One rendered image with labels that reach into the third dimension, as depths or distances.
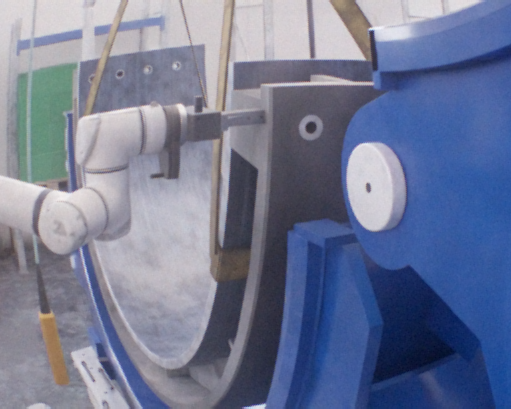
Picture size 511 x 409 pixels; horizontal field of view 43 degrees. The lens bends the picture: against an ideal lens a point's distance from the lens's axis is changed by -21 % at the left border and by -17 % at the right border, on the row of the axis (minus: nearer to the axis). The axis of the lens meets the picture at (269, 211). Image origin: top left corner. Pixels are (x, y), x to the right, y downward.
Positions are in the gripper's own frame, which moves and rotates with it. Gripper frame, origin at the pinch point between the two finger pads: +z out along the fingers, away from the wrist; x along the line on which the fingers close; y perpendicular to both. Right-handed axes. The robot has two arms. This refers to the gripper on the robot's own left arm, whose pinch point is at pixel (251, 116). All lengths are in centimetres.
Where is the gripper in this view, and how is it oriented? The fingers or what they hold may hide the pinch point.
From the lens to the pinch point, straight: 138.6
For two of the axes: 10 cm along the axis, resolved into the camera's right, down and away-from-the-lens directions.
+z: 9.1, -1.2, 4.0
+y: -0.2, -9.7, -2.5
